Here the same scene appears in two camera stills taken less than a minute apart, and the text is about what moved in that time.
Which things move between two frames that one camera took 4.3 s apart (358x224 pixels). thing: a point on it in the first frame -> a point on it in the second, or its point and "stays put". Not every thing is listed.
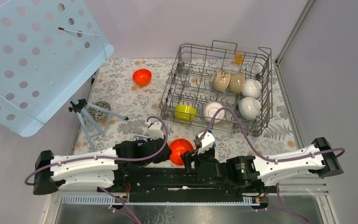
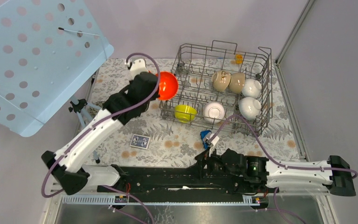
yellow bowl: x=184 y=113 stays put
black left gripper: x=164 y=157 -> x=157 y=96
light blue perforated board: x=35 y=55 stays put
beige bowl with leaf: x=220 y=80 stays put
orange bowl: x=178 y=146 -> x=168 y=85
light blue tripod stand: x=79 y=105 stays put
